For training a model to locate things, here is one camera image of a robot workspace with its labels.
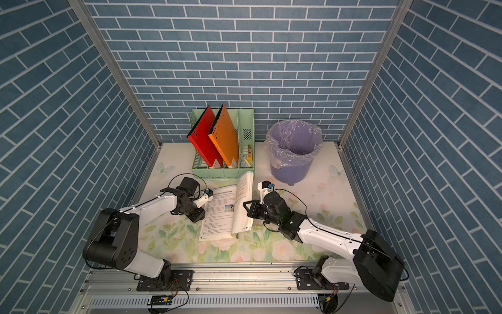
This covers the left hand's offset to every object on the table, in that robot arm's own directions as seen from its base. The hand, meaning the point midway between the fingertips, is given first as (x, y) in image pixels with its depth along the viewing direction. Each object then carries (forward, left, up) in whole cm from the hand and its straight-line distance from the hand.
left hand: (203, 213), depth 91 cm
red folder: (+25, +1, +26) cm, 36 cm away
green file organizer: (+46, -17, +17) cm, 52 cm away
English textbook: (-1, -13, +3) cm, 13 cm away
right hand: (-3, -20, +15) cm, 25 cm away
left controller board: (-33, +11, -4) cm, 35 cm away
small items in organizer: (+37, -19, +1) cm, 42 cm away
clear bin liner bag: (+33, -43, +15) cm, 56 cm away
